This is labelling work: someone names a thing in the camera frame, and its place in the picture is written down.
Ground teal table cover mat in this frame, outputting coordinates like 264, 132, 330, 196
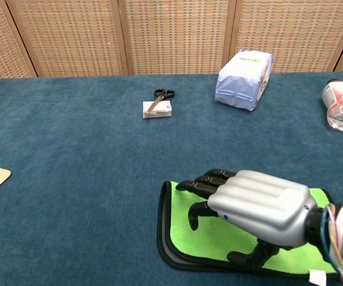
0, 70, 343, 286

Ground small white paper box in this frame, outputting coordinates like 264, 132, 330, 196
142, 100, 172, 120

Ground woven wooden folding screen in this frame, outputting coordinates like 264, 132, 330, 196
0, 0, 343, 80

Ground white tissue pack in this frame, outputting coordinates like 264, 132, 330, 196
214, 49, 275, 112

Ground clear plastic drink bottle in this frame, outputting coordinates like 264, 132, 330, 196
322, 79, 343, 132

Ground coloured wrist wire bundle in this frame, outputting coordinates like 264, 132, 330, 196
322, 204, 343, 286

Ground black handled scissors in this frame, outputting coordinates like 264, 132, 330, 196
147, 88, 177, 113

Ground grey green microfibre cloth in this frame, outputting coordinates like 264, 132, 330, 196
156, 180, 343, 285

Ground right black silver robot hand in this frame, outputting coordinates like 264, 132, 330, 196
176, 169, 314, 268

